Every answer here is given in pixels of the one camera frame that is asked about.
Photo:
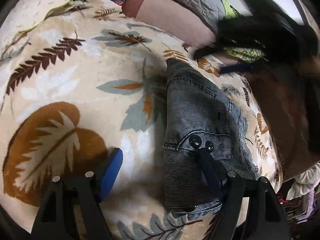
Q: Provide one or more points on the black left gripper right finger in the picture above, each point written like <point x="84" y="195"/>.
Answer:
<point x="250" y="208"/>

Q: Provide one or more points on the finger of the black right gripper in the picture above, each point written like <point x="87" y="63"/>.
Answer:
<point x="209" y="49"/>
<point x="241" y="67"/>

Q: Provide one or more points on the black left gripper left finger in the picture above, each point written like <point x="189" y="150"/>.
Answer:
<point x="56" y="219"/>

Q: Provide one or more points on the grey denim pants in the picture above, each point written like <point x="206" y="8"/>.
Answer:
<point x="199" y="112"/>

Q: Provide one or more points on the green patterned folded cloth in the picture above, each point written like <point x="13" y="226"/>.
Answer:
<point x="245" y="52"/>

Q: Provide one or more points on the brown cardboard box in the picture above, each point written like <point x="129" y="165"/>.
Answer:
<point x="289" y="102"/>

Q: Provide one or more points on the pink brown bolster cushion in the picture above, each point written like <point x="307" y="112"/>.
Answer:
<point x="172" y="18"/>

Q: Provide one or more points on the beige leaf print blanket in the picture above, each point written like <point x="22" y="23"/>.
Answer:
<point x="91" y="79"/>

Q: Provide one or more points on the white patterned pillow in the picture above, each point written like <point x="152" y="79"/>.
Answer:
<point x="27" y="15"/>

